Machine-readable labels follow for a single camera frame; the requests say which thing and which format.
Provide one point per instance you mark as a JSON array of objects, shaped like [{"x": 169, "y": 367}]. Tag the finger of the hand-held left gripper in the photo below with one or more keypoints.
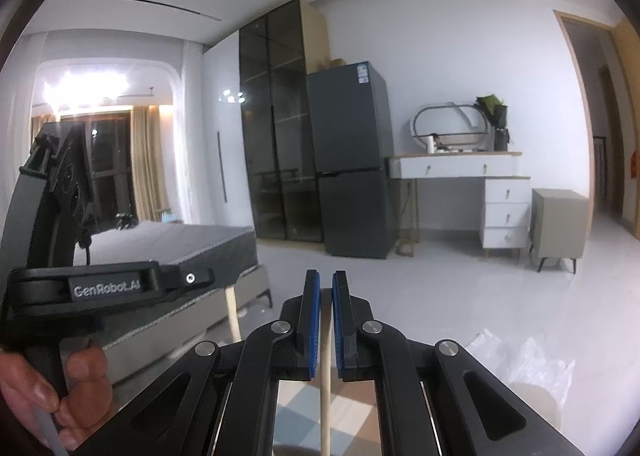
[{"x": 190, "y": 278}]

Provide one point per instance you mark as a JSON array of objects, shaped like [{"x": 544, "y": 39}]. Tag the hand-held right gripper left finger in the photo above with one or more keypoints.
[{"x": 312, "y": 331}]

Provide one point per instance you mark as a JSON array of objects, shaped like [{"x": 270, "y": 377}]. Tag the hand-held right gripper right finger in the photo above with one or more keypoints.
[{"x": 339, "y": 331}]

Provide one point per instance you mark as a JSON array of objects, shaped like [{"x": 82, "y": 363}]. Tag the wooden chopstick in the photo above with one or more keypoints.
[
  {"x": 325, "y": 411},
  {"x": 231, "y": 316}
]

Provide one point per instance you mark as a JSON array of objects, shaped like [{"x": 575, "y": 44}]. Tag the person's left hand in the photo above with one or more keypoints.
[{"x": 85, "y": 376}]

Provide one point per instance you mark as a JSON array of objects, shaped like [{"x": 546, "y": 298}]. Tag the dark grey mattress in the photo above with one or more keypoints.
[{"x": 175, "y": 241}]

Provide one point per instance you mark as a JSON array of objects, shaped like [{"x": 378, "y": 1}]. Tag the light blue cloth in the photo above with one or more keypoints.
[{"x": 171, "y": 218}]

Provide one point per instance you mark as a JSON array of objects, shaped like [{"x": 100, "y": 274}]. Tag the checked tablecloth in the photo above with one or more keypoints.
[{"x": 300, "y": 416}]

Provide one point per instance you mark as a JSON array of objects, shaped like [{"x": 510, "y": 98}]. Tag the small black object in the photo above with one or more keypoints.
[{"x": 125, "y": 221}]

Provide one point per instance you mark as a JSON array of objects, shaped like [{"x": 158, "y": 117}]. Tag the dark balcony window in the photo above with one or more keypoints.
[{"x": 110, "y": 156}]

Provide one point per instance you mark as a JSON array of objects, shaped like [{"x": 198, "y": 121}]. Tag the beige curtain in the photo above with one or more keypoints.
[{"x": 150, "y": 171}]

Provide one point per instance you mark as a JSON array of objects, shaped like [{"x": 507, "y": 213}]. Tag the white wardrobe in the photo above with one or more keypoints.
[{"x": 230, "y": 146}]

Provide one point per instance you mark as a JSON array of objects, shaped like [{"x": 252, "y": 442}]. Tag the bright ceiling light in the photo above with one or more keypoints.
[{"x": 85, "y": 86}]

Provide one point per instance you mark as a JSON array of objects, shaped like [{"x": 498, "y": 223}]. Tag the dark glass cabinet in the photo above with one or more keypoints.
[{"x": 280, "y": 136}]

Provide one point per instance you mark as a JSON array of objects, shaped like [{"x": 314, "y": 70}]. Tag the dark grey refrigerator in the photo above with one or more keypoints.
[{"x": 350, "y": 161}]

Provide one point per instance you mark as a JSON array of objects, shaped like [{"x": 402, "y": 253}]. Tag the clear plastic sheet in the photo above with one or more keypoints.
[{"x": 530, "y": 361}]

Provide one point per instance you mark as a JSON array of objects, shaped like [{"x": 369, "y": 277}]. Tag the white vanity desk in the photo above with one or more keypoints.
[{"x": 505, "y": 216}]

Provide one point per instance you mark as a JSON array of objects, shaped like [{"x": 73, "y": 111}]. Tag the small white bottle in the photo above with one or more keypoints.
[{"x": 430, "y": 145}]

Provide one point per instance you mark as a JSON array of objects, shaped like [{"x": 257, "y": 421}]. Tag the oval vanity mirror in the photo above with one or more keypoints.
[{"x": 450, "y": 121}]

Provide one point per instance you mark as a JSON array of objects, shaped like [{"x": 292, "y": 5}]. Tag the grey nightstand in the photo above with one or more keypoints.
[{"x": 557, "y": 226}]

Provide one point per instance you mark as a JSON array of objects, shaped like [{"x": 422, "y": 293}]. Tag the cardboard box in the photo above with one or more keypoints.
[{"x": 337, "y": 64}]

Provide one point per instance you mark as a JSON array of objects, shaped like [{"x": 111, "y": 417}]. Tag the stair railing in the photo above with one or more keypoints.
[{"x": 600, "y": 166}]

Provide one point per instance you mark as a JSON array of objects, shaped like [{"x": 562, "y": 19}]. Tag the red hanging ornament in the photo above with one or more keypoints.
[{"x": 635, "y": 159}]

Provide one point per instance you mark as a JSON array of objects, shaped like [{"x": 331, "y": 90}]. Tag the wooden door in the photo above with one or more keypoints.
[{"x": 630, "y": 51}]

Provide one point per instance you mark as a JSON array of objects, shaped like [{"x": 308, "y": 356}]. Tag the grey bed frame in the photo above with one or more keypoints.
[{"x": 250, "y": 286}]

